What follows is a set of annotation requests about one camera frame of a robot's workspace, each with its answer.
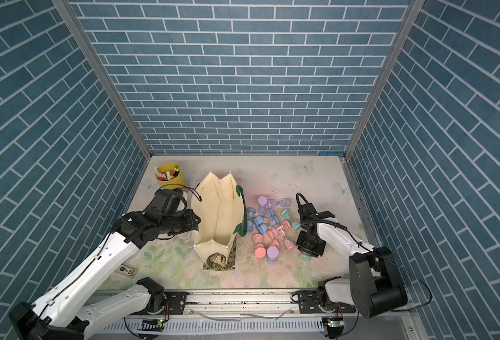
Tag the cream canvas tote bag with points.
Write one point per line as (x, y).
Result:
(221, 208)

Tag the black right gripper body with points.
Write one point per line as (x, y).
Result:
(309, 244)

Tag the blue hourglass right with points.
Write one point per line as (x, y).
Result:
(271, 218)

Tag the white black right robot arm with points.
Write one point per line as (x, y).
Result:
(375, 285)

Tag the blue hourglass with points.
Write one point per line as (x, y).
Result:
(271, 218)
(255, 222)

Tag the blue hourglass left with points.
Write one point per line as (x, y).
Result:
(255, 222)

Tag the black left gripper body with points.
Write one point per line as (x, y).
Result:
(179, 222)

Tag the teal hourglass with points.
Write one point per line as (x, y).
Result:
(287, 216)
(305, 257)

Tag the yellow cup with markers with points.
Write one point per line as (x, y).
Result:
(170, 175)

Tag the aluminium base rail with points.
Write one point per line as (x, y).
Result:
(195, 314)

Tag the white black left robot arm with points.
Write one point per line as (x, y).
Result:
(62, 312)

